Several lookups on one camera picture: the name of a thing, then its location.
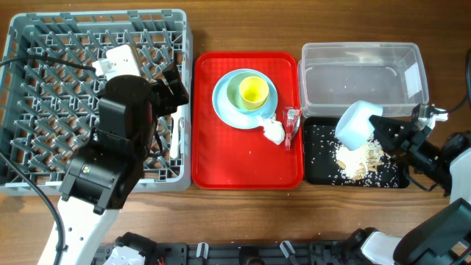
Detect white plastic spoon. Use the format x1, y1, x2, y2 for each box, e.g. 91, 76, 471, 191
170, 106, 182, 159

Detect white plastic fork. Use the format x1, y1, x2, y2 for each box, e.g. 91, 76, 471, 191
179, 117, 185, 129

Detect light blue small bowl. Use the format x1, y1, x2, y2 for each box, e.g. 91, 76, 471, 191
335, 100, 383, 151

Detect leftover rice and scraps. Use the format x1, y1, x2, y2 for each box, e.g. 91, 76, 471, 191
334, 136, 385, 181

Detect red ketchup sachet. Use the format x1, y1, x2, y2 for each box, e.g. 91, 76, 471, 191
283, 107, 301, 151

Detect white napkin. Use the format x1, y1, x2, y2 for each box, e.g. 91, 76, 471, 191
258, 113, 285, 145

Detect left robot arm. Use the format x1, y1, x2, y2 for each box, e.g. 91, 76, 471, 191
39, 63, 189, 264

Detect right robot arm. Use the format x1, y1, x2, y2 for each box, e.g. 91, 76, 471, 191
360, 116, 470, 264

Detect black plastic waste tray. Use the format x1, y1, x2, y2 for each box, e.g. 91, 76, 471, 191
302, 117, 409, 188

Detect grey plastic dishwasher rack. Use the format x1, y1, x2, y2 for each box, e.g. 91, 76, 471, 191
1, 9, 193, 196

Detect clear plastic storage bin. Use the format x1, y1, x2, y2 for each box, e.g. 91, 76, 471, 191
298, 42, 430, 118

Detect light blue plate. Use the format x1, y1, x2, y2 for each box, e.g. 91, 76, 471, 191
212, 68, 278, 130

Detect light green bowl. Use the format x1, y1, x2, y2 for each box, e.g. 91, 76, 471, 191
227, 71, 269, 113

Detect yellow plastic cup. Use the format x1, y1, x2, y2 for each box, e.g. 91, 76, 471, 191
238, 76, 269, 110

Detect red plastic serving tray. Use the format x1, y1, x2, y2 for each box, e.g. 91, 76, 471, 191
191, 51, 304, 190

